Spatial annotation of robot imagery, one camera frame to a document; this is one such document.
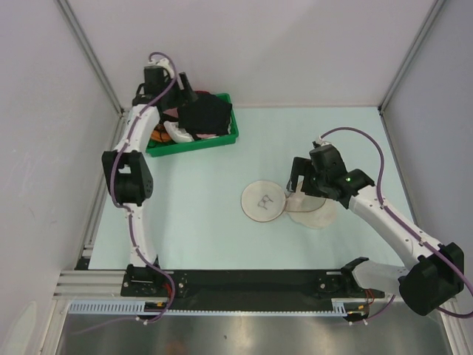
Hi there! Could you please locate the black bra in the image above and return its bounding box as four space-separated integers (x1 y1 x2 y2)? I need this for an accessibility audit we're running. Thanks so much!
177 94 232 136

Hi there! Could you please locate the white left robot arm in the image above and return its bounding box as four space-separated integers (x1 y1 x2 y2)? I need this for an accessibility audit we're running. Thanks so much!
101 58 180 269

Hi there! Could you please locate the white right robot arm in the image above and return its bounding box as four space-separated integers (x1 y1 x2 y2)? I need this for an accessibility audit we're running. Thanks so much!
287 144 466 316

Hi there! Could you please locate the pink bra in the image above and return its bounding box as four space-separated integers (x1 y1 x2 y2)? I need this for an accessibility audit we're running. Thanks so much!
161 108 217 141

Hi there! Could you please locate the white bra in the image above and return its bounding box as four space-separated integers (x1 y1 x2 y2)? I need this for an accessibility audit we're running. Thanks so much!
163 121 194 143

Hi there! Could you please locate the orange bra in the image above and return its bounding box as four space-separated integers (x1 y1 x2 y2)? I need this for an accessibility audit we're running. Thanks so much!
150 125 172 143

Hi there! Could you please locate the green plastic bin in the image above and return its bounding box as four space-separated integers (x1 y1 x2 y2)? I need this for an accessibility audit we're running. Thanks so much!
146 110 239 158

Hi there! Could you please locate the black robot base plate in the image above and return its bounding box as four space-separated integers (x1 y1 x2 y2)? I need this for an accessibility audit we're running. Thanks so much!
120 265 385 313

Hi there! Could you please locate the aluminium frame rail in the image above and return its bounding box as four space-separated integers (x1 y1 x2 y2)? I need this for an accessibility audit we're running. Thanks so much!
53 112 128 299

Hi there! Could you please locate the white cable duct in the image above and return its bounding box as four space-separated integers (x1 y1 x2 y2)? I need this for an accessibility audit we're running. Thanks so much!
69 300 367 317

